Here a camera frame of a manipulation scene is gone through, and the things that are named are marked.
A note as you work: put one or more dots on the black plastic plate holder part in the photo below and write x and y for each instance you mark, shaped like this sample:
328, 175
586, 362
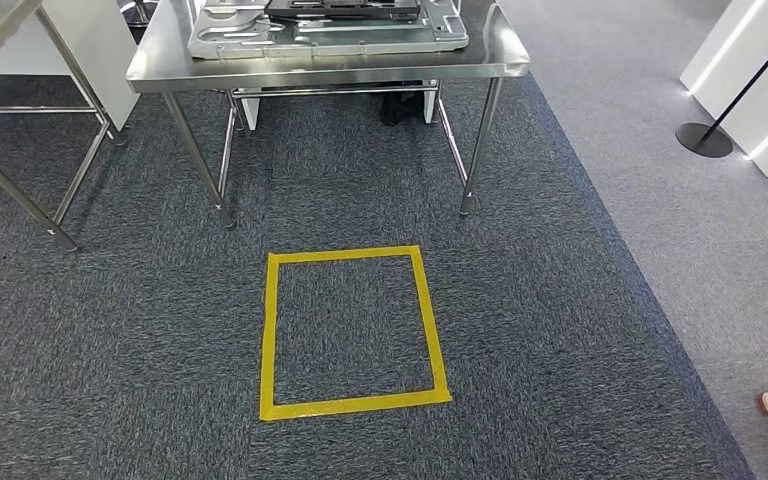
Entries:
344, 8

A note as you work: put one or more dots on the stainless steel workbench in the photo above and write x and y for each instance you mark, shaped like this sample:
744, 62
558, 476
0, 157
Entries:
331, 66

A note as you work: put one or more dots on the yellow floor tape square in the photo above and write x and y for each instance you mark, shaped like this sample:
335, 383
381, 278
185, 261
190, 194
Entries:
351, 404

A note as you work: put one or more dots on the grooved aluminium plate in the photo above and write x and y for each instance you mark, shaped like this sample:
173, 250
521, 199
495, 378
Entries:
324, 43

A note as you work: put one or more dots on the chrome stanchion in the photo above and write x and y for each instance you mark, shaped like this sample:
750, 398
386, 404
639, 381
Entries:
137, 12

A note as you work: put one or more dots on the black stanchion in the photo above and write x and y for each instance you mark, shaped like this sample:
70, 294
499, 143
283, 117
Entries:
705, 139

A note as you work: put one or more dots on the white partition panel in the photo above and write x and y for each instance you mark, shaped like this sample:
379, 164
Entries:
99, 60

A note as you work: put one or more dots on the white counter block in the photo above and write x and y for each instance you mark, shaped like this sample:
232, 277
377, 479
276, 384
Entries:
755, 86

